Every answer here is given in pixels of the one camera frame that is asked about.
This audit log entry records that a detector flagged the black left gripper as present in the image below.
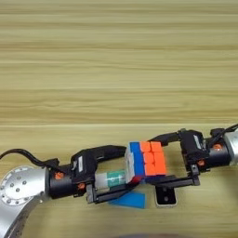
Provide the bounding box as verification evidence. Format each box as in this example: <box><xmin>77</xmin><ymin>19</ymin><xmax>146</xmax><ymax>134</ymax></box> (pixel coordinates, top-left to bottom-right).
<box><xmin>46</xmin><ymin>144</ymin><xmax>142</xmax><ymax>205</ymax></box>

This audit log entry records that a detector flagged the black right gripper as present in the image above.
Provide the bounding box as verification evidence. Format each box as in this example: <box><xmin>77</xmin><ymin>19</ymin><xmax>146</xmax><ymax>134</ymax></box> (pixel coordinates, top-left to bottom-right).
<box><xmin>144</xmin><ymin>131</ymin><xmax>232</xmax><ymax>189</ymax></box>

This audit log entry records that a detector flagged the multicoloured puzzle cube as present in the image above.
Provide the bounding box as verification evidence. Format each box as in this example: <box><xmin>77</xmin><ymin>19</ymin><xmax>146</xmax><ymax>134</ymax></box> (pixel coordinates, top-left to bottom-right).
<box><xmin>124</xmin><ymin>140</ymin><xmax>168</xmax><ymax>185</ymax></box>

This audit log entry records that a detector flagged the blue rectangular eraser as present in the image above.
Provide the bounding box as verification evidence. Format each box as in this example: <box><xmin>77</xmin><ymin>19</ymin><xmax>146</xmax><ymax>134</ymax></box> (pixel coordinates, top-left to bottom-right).
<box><xmin>108</xmin><ymin>191</ymin><xmax>147</xmax><ymax>210</ymax></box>

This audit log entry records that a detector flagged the green and white glue stick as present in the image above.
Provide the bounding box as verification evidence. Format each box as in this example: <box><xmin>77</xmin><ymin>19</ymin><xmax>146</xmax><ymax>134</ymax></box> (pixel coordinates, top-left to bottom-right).
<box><xmin>94</xmin><ymin>169</ymin><xmax>128</xmax><ymax>191</ymax></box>

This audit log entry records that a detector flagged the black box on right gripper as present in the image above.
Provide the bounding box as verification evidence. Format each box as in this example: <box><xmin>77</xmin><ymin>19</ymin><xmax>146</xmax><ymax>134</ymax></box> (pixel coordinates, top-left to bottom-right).
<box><xmin>179</xmin><ymin>129</ymin><xmax>207</xmax><ymax>165</ymax></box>

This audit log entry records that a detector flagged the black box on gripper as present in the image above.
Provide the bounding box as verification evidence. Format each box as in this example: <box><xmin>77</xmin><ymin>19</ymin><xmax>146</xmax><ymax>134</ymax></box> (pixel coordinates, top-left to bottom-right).
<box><xmin>179</xmin><ymin>129</ymin><xmax>207</xmax><ymax>165</ymax></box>
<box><xmin>70</xmin><ymin>149</ymin><xmax>99</xmax><ymax>184</ymax></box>

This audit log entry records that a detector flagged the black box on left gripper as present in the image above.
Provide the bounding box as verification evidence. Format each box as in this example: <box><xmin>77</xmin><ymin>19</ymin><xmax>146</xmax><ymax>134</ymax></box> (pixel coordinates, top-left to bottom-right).
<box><xmin>70</xmin><ymin>149</ymin><xmax>99</xmax><ymax>184</ymax></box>

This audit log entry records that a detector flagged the small black square block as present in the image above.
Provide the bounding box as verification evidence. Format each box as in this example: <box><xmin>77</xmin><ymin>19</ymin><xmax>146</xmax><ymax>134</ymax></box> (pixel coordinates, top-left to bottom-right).
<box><xmin>154</xmin><ymin>185</ymin><xmax>179</xmax><ymax>208</ymax></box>

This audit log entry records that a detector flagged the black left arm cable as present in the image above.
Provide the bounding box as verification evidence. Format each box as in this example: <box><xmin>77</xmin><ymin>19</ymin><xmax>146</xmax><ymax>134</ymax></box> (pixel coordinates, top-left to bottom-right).
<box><xmin>0</xmin><ymin>148</ymin><xmax>61</xmax><ymax>172</ymax></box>

